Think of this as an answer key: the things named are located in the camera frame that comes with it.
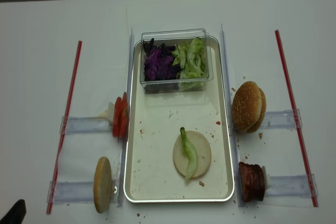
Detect shredded purple cabbage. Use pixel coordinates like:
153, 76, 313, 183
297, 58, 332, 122
142, 38, 181, 81

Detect bun bottom on tray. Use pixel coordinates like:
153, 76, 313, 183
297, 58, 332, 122
173, 131, 211, 179

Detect left clear long rail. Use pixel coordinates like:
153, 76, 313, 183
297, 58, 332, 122
117, 28, 134, 207

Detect cream rectangular metal tray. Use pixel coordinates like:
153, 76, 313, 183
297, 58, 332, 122
123, 37, 235, 203

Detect white patty pusher block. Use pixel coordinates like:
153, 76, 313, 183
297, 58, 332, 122
261, 166, 271, 191

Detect red tomato slices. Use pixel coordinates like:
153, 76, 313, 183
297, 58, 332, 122
112, 92, 128, 137

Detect left red strip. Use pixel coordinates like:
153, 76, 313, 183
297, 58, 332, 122
46, 40, 83, 215

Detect clear patty feeder rail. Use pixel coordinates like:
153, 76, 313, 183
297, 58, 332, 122
265, 174, 319, 197

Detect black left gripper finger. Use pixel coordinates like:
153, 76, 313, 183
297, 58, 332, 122
0, 199, 26, 224

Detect clear tomato feeder rail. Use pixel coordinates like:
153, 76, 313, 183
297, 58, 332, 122
59, 116, 112, 135

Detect clear long rail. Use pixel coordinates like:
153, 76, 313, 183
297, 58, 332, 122
220, 24, 245, 207
117, 28, 134, 207

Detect green lettuce leaf piece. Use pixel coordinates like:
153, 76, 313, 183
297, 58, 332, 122
180, 127, 198, 184

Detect white tomato pusher block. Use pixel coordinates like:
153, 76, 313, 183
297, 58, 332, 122
106, 102, 114, 125

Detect sesame top buns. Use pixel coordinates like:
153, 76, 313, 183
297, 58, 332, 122
232, 81, 267, 133

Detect clear left bun feeder rail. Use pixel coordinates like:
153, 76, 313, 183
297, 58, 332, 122
47, 182, 93, 204

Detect right clear long rail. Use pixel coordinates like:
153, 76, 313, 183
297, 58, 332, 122
220, 24, 245, 207

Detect brown meat patties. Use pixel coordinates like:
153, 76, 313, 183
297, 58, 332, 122
238, 162, 266, 202

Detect standing bun half left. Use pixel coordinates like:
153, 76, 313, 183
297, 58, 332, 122
93, 157, 112, 214

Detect clear sesame bun feeder rail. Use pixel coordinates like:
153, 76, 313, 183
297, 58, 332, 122
260, 109, 302, 129

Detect shredded green lettuce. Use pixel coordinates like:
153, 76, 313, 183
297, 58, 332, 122
172, 37, 206, 79

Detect clear plastic salad container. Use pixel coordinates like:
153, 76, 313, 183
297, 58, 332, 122
139, 28, 213, 93

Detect red strip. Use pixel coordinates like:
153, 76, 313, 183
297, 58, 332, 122
275, 30, 319, 208
46, 40, 83, 215

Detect right red strip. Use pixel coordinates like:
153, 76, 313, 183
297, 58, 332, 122
275, 30, 319, 208

